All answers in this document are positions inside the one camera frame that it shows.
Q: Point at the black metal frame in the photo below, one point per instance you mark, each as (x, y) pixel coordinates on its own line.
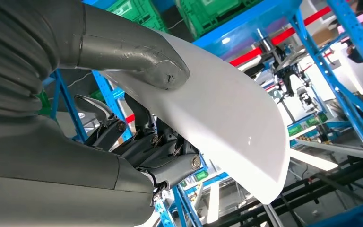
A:
(341, 175)

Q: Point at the blue shelf rack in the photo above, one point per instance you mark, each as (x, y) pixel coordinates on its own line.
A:
(247, 28)

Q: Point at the red barrier tape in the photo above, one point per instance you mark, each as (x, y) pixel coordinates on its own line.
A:
(281, 33)

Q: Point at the green plastic crate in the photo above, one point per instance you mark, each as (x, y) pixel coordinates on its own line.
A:
(137, 14)
(219, 15)

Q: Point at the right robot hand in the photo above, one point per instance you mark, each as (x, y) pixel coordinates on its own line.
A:
(43, 175)

